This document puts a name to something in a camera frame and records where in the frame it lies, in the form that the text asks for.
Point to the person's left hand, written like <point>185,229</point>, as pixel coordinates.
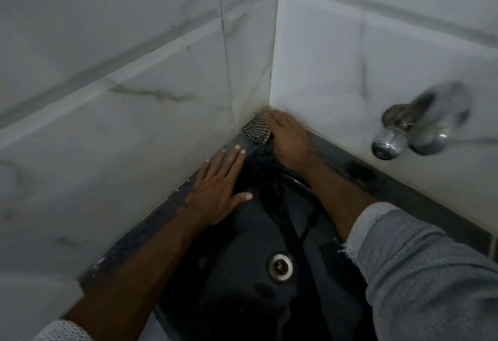
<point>218,189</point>

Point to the person's right hand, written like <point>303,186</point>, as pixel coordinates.
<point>290,138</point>

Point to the black white checked cloth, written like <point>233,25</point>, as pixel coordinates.
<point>257,130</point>

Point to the person's right forearm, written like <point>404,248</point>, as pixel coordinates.
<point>338,196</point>

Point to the person's left forearm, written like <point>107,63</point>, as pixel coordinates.
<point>136,274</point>

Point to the black kitchen sink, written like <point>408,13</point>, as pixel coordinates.
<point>253,274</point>

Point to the round metal sink drain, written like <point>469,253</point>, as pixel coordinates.
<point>279,266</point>

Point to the grey shirt right sleeve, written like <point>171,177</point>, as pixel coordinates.
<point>424,282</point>

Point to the white mesh left sleeve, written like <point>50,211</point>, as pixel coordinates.
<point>62,332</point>

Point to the chrome wall faucet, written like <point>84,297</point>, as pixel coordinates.
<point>424,122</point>

